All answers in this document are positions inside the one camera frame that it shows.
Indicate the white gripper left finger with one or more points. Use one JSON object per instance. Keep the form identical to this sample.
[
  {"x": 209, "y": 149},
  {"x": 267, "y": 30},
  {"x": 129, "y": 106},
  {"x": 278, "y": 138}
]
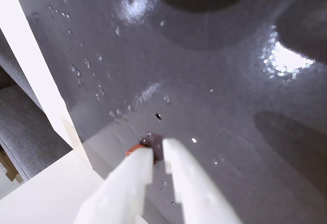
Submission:
[{"x": 122, "y": 193}]

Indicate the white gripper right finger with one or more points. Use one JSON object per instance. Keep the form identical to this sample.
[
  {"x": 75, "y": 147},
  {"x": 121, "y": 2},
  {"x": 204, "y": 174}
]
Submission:
[{"x": 194, "y": 188}]

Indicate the red cube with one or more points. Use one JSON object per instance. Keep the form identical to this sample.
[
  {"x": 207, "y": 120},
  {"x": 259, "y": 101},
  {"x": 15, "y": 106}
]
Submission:
[{"x": 132, "y": 149}]

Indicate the dark grey glossy mat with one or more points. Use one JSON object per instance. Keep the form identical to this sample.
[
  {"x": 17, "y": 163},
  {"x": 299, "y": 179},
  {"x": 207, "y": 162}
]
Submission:
[{"x": 194, "y": 81}]

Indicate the brown cardboard box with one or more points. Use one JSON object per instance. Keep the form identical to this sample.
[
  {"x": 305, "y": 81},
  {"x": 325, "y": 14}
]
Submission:
[{"x": 9, "y": 166}]

